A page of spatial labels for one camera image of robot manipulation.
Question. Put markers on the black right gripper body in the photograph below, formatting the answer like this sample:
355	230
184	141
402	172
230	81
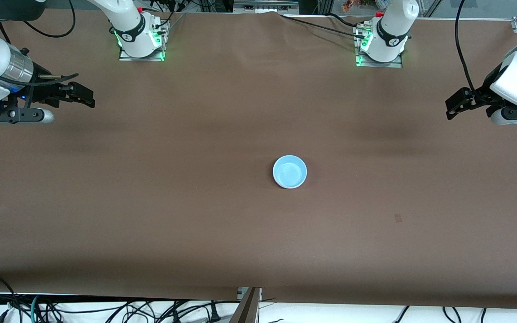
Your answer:
42	89

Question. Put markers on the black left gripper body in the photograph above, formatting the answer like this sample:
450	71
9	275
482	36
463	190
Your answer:
484	93

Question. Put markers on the light blue bowl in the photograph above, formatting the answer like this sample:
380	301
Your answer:
290	172

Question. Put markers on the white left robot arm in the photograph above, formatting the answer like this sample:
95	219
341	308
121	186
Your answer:
393	27

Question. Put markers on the orange background item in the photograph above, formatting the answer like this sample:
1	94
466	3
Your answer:
350	5

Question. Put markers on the brown table cover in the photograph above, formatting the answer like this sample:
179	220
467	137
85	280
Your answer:
240	112

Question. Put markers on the grey power strip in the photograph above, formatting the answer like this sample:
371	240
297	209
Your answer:
263	5

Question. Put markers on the black plug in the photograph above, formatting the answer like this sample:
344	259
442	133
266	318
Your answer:
214	314

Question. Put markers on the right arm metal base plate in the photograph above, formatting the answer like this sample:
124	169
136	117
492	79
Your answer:
124	57

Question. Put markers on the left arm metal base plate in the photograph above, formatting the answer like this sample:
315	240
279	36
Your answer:
375	65

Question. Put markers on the metal frame beam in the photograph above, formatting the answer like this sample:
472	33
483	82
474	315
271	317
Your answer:
247	309

